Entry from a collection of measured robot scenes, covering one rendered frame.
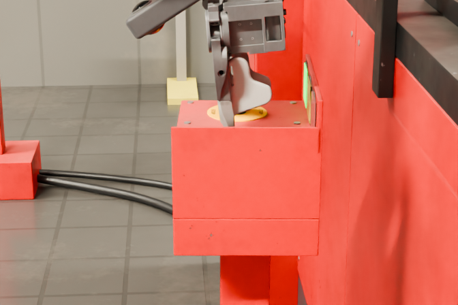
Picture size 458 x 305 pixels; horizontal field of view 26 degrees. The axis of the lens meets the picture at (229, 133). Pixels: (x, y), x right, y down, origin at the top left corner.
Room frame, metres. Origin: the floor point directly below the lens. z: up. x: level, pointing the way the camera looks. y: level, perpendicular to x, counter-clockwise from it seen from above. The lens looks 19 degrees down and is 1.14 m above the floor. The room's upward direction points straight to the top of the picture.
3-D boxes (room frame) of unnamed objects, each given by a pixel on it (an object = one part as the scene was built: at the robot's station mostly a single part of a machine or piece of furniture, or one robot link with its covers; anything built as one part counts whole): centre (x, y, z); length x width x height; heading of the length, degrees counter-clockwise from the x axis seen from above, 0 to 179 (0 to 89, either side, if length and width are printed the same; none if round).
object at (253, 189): (1.09, -0.02, 0.75); 0.20 x 0.16 x 0.18; 0
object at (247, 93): (1.03, -0.02, 0.83); 0.06 x 0.03 x 0.09; 90
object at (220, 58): (1.02, 0.01, 0.88); 0.05 x 0.02 x 0.09; 0
